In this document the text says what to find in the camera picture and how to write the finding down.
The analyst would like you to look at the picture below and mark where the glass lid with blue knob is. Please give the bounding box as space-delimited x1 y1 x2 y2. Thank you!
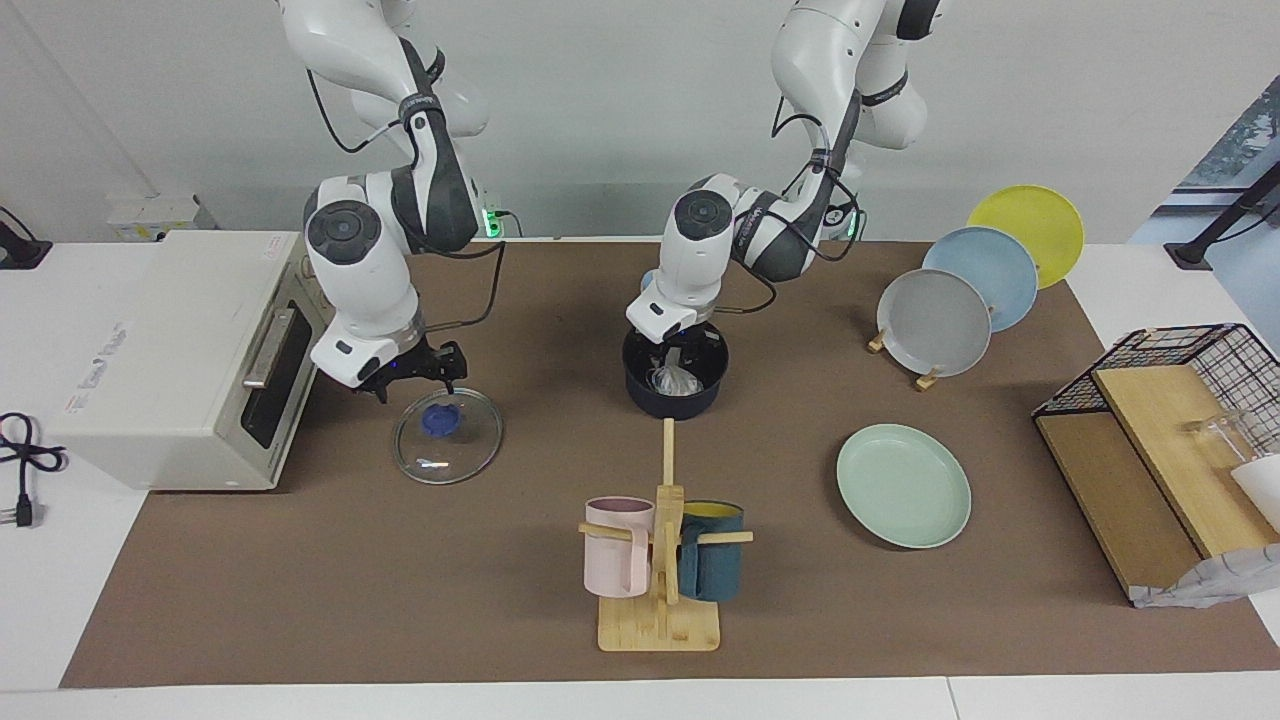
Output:
392 388 504 486

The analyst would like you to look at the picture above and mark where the wooden plate rack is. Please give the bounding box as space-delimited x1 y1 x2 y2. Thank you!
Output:
867 325 943 392

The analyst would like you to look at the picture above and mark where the grey plate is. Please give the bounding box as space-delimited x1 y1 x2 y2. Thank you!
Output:
877 269 993 378

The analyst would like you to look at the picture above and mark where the green plate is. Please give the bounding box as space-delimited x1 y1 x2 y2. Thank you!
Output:
836 423 973 550

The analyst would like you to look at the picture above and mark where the light blue plate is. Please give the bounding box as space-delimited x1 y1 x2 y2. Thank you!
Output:
922 227 1039 333

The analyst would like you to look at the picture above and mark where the yellow plate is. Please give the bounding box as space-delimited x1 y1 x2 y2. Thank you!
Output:
967 184 1086 291

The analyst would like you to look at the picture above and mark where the dark blue saucepan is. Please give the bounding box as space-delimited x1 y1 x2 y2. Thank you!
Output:
622 325 730 421

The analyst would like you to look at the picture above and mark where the brown table mat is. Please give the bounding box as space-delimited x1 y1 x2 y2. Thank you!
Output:
58 240 1280 689

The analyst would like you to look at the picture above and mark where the teal mug yellow inside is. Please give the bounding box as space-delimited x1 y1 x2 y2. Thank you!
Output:
678 501 746 602

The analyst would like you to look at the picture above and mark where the pink mug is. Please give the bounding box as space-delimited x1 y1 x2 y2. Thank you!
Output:
584 497 656 599

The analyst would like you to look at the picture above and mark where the white toaster oven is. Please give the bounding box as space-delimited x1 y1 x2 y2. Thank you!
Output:
45 230 341 493

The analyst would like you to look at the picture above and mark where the wooden mug rack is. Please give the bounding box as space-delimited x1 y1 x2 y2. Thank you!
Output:
578 418 754 653

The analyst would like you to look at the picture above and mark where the white power strip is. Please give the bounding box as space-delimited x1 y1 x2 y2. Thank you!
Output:
106 194 216 243

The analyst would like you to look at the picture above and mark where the wooden shelf unit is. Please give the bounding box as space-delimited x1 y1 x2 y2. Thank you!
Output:
1035 365 1280 601

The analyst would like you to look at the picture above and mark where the clear glass cup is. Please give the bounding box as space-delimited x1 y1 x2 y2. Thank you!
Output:
1185 408 1266 471

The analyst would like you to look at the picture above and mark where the black stand base with pole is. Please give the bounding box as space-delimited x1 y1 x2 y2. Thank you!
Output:
1165 160 1280 269

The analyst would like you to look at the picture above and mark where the patterned white bag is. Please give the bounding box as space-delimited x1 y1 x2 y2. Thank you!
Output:
1130 543 1280 609

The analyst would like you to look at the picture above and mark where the white cup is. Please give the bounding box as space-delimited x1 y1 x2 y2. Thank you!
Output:
1230 455 1280 531

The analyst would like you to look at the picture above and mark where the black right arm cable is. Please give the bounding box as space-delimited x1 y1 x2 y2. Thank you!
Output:
305 65 507 331

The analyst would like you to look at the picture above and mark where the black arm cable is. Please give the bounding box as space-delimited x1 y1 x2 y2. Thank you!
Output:
305 65 507 331
712 112 863 313

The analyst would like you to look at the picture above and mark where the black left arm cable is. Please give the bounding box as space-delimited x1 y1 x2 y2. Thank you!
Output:
712 112 863 313

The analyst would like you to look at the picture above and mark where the black power cord with plug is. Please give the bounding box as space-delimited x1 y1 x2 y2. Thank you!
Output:
0 412 67 529

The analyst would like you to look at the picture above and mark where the black wire basket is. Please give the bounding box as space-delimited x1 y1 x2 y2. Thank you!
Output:
1032 323 1280 461

